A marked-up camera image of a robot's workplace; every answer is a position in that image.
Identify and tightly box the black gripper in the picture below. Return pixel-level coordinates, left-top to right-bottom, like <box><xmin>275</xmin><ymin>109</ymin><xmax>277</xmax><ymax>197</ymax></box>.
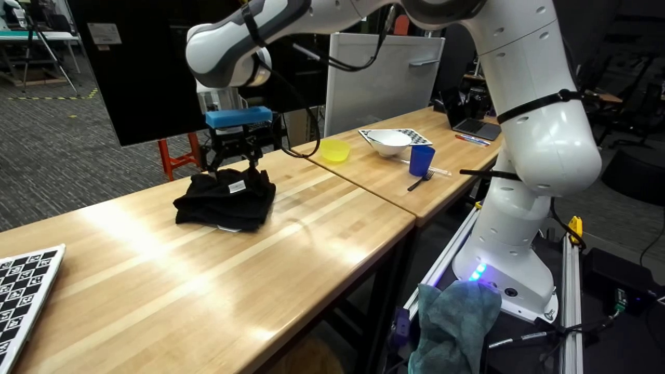
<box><xmin>205</xmin><ymin>125</ymin><xmax>285</xmax><ymax>176</ymax></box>

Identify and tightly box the black towel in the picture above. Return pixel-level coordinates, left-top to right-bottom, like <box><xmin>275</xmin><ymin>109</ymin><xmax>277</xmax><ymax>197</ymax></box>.
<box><xmin>171</xmin><ymin>164</ymin><xmax>279</xmax><ymax>235</ymax></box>

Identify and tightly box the orange stool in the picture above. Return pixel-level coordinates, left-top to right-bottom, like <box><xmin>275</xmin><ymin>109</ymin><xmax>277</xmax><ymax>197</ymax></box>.
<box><xmin>157</xmin><ymin>130</ymin><xmax>209</xmax><ymax>183</ymax></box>

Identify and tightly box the yellow plastic bowl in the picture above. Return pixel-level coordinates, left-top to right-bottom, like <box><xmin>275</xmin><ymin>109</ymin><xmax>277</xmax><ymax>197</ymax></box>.
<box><xmin>319</xmin><ymin>139</ymin><xmax>354</xmax><ymax>166</ymax></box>

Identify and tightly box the large black screen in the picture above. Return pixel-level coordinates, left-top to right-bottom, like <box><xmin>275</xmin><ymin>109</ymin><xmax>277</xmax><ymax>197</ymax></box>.
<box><xmin>67</xmin><ymin>0</ymin><xmax>330</xmax><ymax>148</ymax></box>

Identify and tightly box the white bowl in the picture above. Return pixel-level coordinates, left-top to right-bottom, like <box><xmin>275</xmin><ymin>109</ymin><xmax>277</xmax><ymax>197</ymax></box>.
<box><xmin>367</xmin><ymin>128</ymin><xmax>415</xmax><ymax>160</ymax></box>

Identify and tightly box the white partition board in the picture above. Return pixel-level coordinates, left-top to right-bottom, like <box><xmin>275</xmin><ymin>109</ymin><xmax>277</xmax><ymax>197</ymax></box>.
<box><xmin>323</xmin><ymin>29</ymin><xmax>448</xmax><ymax>139</ymax></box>

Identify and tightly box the black utensil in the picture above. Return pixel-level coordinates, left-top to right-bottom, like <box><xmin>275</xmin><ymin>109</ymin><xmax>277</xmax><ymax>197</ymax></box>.
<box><xmin>405</xmin><ymin>173</ymin><xmax>435</xmax><ymax>196</ymax></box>

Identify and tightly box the blue plastic cup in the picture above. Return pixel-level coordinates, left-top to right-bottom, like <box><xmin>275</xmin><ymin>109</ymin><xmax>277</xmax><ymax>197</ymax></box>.
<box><xmin>407</xmin><ymin>144</ymin><xmax>439</xmax><ymax>178</ymax></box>

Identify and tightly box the small checkerboard sheet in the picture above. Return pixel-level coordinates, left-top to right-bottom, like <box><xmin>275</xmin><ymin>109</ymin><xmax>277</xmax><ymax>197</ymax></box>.
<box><xmin>355</xmin><ymin>126</ymin><xmax>435</xmax><ymax>151</ymax></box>

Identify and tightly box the grey laptop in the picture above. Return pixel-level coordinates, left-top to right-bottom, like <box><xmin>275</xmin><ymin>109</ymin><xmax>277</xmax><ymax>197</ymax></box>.
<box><xmin>442</xmin><ymin>89</ymin><xmax>506</xmax><ymax>146</ymax></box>

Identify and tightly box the large checkerboard calibration board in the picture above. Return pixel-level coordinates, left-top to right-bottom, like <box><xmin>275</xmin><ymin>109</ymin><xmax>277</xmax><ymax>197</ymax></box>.
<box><xmin>0</xmin><ymin>240</ymin><xmax>67</xmax><ymax>374</ymax></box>

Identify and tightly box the teal cloth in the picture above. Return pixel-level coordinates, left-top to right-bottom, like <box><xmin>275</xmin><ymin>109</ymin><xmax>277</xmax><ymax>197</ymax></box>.
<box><xmin>405</xmin><ymin>279</ymin><xmax>506</xmax><ymax>374</ymax></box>

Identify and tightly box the yellow clip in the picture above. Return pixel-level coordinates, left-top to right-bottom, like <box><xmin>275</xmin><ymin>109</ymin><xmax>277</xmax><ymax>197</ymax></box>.
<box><xmin>565</xmin><ymin>214</ymin><xmax>587</xmax><ymax>244</ymax></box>

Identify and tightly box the black power box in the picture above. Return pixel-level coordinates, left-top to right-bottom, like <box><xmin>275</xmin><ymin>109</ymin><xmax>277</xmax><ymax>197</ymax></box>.
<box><xmin>584</xmin><ymin>247</ymin><xmax>656</xmax><ymax>301</ymax></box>

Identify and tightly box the blue wrist camera housing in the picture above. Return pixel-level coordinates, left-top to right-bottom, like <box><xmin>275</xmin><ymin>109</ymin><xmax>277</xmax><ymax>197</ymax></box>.
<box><xmin>205</xmin><ymin>104</ymin><xmax>277</xmax><ymax>133</ymax></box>

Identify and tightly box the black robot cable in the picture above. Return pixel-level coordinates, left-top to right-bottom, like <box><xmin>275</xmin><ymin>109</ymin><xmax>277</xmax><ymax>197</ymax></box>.
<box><xmin>239</xmin><ymin>0</ymin><xmax>390</xmax><ymax>161</ymax></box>

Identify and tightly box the black metal table frame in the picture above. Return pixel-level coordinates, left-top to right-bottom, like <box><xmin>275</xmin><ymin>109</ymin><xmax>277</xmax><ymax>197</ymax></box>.
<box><xmin>324</xmin><ymin>206</ymin><xmax>490</xmax><ymax>374</ymax></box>

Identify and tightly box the camera tripod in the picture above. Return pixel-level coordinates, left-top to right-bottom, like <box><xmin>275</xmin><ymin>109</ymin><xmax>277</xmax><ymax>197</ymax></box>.
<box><xmin>10</xmin><ymin>0</ymin><xmax>80</xmax><ymax>94</ymax></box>

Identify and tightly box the aluminium rail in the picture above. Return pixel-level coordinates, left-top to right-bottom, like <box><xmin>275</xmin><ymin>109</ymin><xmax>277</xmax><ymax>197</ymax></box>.
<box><xmin>401</xmin><ymin>202</ymin><xmax>484</xmax><ymax>321</ymax></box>
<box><xmin>557</xmin><ymin>235</ymin><xmax>588</xmax><ymax>374</ymax></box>

